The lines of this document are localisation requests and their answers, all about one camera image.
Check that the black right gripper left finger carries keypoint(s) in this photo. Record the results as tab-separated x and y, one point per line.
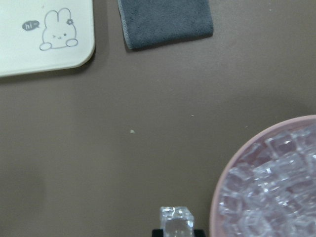
157	233

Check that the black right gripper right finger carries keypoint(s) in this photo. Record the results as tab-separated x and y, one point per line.
199	233

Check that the clear ice cube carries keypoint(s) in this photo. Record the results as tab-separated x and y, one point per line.
176	221

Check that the pile of ice cubes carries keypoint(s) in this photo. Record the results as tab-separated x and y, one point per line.
271	190

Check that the pink bowl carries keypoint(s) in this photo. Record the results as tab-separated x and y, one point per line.
215	221

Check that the grey folded cloth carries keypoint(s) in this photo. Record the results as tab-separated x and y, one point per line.
147	23

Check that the cream rabbit tray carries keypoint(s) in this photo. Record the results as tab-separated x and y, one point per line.
45	35

